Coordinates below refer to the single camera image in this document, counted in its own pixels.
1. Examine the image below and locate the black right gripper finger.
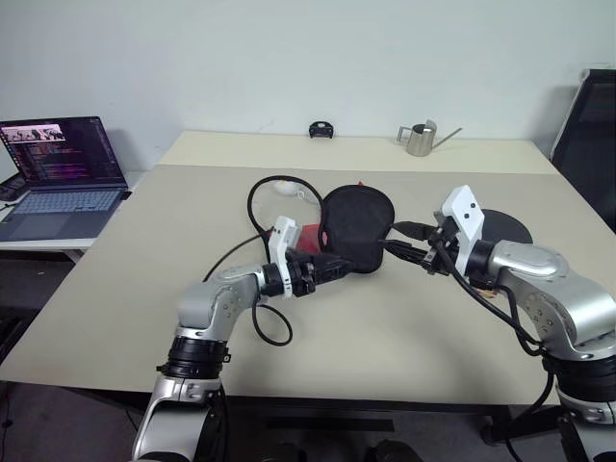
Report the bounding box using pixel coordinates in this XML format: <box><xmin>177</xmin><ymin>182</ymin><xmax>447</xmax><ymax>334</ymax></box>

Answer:
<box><xmin>393</xmin><ymin>220</ymin><xmax>435</xmax><ymax>241</ymax></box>
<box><xmin>384</xmin><ymin>242</ymin><xmax>429</xmax><ymax>265</ymax></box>

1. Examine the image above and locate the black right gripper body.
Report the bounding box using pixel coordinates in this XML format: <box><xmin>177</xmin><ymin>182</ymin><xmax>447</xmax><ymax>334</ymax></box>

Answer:
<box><xmin>422</xmin><ymin>210</ymin><xmax>459</xmax><ymax>279</ymax></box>

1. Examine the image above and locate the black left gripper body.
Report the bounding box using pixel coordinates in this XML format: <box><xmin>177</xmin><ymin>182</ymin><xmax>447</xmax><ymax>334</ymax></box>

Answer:
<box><xmin>287</xmin><ymin>252</ymin><xmax>341</xmax><ymax>296</ymax></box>

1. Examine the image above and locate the red and black paddle case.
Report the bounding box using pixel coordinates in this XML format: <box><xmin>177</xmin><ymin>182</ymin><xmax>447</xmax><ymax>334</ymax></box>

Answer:
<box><xmin>295</xmin><ymin>181</ymin><xmax>398</xmax><ymax>274</ymax></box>

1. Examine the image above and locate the black table tennis paddle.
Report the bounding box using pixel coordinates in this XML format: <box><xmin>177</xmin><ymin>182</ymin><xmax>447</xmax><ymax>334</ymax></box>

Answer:
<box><xmin>475</xmin><ymin>208</ymin><xmax>534</xmax><ymax>299</ymax></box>

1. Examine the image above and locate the white plush zipper charm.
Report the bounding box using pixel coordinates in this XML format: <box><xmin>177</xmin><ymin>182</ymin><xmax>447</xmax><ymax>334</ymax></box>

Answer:
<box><xmin>272</xmin><ymin>179</ymin><xmax>322</xmax><ymax>206</ymax></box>

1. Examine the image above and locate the silver metal watering can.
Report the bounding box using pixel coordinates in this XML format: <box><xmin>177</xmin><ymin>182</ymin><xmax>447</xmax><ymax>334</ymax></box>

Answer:
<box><xmin>397</xmin><ymin>119</ymin><xmax>464</xmax><ymax>158</ymax></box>

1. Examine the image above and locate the small black clip object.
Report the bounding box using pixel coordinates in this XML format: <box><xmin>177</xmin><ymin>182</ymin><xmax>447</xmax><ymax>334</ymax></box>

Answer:
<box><xmin>308</xmin><ymin>120</ymin><xmax>337</xmax><ymax>141</ymax></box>

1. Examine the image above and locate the dark rounded shape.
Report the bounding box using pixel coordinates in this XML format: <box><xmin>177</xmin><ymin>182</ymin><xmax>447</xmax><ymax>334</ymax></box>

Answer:
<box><xmin>364</xmin><ymin>439</ymin><xmax>425</xmax><ymax>462</ymax></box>

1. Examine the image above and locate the black mesh office chair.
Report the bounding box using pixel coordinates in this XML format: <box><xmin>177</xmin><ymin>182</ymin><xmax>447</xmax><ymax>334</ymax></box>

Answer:
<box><xmin>548</xmin><ymin>67</ymin><xmax>616</xmax><ymax>216</ymax></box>

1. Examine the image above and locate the open grey laptop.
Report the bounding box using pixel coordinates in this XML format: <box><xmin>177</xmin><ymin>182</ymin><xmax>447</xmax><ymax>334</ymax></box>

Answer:
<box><xmin>0</xmin><ymin>115</ymin><xmax>133</xmax><ymax>244</ymax></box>

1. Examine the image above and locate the white side table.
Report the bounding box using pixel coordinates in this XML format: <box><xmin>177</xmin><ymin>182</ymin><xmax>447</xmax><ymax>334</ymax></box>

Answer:
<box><xmin>0</xmin><ymin>168</ymin><xmax>151</xmax><ymax>265</ymax></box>

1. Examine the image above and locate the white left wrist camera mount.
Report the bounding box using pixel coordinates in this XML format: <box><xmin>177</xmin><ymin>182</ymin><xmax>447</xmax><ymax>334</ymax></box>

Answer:
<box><xmin>268</xmin><ymin>216</ymin><xmax>300</xmax><ymax>300</ymax></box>

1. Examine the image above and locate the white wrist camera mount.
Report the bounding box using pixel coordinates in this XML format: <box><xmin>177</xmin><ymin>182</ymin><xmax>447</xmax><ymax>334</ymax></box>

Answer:
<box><xmin>441</xmin><ymin>184</ymin><xmax>485</xmax><ymax>278</ymax></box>
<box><xmin>268</xmin><ymin>216</ymin><xmax>300</xmax><ymax>300</ymax></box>

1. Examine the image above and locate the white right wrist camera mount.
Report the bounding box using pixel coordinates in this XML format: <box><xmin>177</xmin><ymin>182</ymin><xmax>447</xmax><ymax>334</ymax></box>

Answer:
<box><xmin>441</xmin><ymin>184</ymin><xmax>485</xmax><ymax>278</ymax></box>

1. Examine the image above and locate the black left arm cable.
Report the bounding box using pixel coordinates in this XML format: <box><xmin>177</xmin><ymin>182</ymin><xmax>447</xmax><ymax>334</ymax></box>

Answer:
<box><xmin>201</xmin><ymin>174</ymin><xmax>324</xmax><ymax>347</ymax></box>

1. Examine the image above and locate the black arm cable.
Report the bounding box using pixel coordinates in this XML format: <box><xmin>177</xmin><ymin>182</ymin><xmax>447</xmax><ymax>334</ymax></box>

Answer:
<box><xmin>429</xmin><ymin>239</ymin><xmax>560</xmax><ymax>421</ymax></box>
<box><xmin>201</xmin><ymin>174</ymin><xmax>324</xmax><ymax>347</ymax></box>

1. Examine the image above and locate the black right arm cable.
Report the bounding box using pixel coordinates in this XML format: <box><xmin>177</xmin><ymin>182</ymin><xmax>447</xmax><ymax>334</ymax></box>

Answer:
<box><xmin>429</xmin><ymin>239</ymin><xmax>560</xmax><ymax>421</ymax></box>

